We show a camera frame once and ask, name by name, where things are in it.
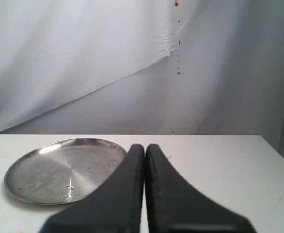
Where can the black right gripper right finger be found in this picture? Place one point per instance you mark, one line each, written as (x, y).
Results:
(174, 206)

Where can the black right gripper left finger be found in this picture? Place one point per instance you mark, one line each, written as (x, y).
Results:
(114, 207)

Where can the round stainless steel plate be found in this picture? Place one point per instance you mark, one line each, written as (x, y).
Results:
(63, 172)

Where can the white backdrop cloth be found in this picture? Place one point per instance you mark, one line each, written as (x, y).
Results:
(143, 67)

